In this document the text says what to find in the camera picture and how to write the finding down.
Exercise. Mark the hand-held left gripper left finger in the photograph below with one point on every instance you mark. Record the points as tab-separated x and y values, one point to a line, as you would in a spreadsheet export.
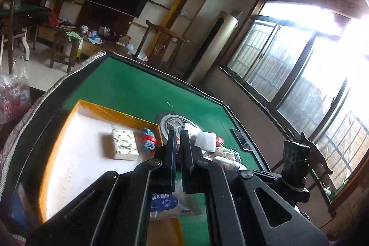
173	158

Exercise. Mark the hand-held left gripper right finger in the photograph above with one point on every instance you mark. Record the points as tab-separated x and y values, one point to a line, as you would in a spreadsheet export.
187	161

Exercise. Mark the red plastic bag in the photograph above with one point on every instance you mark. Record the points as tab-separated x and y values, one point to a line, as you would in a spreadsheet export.
219	142

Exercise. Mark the wet wipes pack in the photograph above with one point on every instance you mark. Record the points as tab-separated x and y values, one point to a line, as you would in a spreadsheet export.
164	201

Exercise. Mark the yellow cardboard box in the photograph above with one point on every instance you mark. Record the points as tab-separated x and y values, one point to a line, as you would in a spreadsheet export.
86	148

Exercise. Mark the dark wooden chair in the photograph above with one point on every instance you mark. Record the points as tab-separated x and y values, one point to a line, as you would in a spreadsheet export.
317	153

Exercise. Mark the white foam block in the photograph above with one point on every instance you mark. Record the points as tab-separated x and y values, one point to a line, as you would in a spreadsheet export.
206	141

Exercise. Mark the white card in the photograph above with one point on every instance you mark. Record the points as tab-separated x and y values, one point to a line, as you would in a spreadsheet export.
190	129

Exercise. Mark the red and blue cloth bundle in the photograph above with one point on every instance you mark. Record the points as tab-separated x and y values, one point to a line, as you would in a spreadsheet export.
147	139

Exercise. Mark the round table centre disc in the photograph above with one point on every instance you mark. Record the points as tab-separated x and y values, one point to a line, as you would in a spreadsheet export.
170	122

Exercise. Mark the blue and white tissue pack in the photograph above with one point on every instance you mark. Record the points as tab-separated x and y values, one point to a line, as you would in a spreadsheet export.
226	164

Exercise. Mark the lemon print tissue pack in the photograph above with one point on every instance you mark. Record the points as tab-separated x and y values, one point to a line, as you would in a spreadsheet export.
124	144

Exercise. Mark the black smartphone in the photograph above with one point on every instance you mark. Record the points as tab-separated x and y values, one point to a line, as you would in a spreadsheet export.
241	140

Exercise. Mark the carved wooden chair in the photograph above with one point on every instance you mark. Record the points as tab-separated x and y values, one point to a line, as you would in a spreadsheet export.
160	47

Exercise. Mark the barred window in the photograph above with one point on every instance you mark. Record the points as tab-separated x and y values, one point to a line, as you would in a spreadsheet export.
259	47

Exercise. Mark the tower air conditioner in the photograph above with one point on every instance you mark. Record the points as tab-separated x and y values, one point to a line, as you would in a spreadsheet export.
222	44

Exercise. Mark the wooden television cabinet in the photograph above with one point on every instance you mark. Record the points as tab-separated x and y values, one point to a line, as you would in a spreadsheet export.
93	49

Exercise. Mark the blue cloth pile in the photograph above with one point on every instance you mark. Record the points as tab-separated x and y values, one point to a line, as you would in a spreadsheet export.
93	38

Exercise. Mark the white plush toy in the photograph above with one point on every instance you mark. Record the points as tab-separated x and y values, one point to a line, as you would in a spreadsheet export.
83	29

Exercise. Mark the green cloth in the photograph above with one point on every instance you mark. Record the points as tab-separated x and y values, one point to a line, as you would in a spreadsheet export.
73	34

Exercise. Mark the small wooden table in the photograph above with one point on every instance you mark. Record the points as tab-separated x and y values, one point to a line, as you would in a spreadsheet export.
62	36

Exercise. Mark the clear plastic bag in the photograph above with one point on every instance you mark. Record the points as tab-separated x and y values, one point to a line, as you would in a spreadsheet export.
14	93

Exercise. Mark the small red bag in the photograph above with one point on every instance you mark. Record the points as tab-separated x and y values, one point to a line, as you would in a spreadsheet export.
52	18

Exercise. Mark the folding mahjong table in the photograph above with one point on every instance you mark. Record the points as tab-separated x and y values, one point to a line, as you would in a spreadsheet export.
28	11

